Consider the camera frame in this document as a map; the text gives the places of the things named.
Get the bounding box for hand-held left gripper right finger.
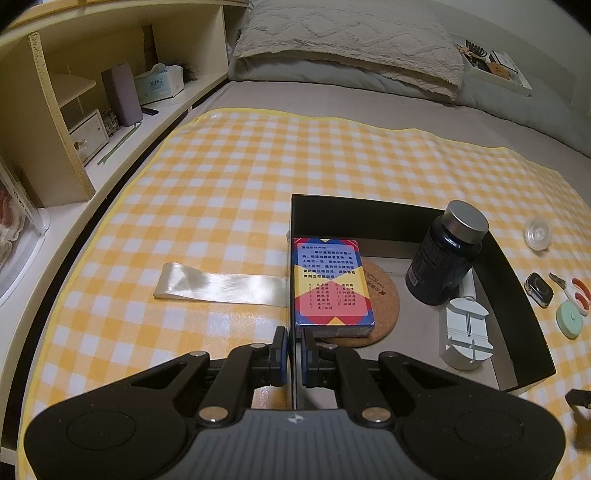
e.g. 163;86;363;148
301;331;458;424

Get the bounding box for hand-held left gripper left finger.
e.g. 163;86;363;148
124;327;289;424

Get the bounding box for colourful playing card box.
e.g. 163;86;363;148
292;237;375;337

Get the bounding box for mint green tape measure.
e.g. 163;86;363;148
555;301;583;340

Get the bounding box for round cork coaster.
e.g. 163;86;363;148
318;258;399;354

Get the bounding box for white and red scissors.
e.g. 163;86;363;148
549;272;591;315

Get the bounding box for smartwatch without strap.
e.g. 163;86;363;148
525;272;554;306

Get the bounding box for white watch band tool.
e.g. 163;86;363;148
438;298;489;370

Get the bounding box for black cardboard box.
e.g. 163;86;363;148
290;194;557;411

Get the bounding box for dark blue pill bottle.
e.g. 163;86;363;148
405;200;490;306

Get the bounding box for white satin ribbon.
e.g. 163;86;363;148
154;262;291;308

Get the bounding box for yellow checkered mat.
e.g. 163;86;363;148
18;108;591;480

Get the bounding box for small white drawer box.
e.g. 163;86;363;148
60;109;109;164

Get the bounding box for tissue box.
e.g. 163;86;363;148
134;64;185;102

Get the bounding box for boxed doll with lace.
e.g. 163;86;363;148
0;157;47;287

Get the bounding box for purple book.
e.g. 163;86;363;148
102;62;143;126

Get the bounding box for grey textured pillow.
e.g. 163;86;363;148
233;0;465;102

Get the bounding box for white tray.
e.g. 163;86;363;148
455;41;533;97

